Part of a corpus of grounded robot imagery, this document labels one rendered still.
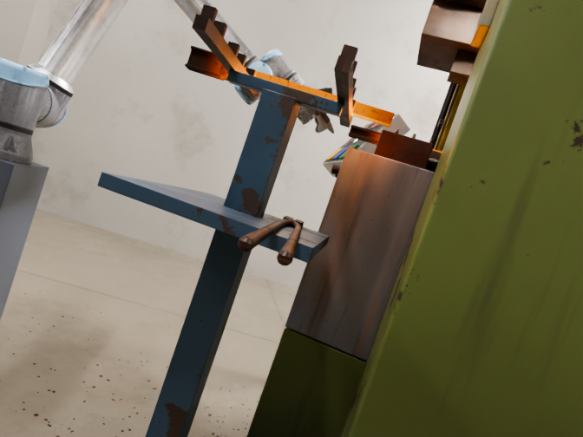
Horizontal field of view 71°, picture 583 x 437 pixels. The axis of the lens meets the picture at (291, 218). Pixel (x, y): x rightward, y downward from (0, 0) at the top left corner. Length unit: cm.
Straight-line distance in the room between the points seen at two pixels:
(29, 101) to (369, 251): 103
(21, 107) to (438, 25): 115
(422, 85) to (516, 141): 346
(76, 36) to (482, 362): 144
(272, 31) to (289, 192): 139
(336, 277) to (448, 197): 37
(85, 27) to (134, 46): 229
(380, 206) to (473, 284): 33
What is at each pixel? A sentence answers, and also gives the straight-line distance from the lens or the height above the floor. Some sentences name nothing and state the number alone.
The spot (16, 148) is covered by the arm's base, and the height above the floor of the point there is 64.
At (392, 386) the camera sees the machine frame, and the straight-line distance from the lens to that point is 71.
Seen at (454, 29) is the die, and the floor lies 130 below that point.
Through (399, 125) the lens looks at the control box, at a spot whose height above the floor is 116.
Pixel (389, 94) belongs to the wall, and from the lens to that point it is 399.
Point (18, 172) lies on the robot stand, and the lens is 137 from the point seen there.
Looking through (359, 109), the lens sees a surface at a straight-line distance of 83.
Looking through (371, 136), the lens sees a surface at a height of 100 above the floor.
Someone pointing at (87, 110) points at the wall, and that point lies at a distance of 386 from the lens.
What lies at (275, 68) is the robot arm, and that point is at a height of 119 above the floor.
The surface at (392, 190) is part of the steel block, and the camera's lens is 94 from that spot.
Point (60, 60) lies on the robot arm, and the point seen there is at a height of 94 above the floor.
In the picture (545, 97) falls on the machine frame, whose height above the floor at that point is 102.
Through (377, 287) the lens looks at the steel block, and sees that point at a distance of 94.
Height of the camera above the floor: 75
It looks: 2 degrees down
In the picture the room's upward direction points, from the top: 19 degrees clockwise
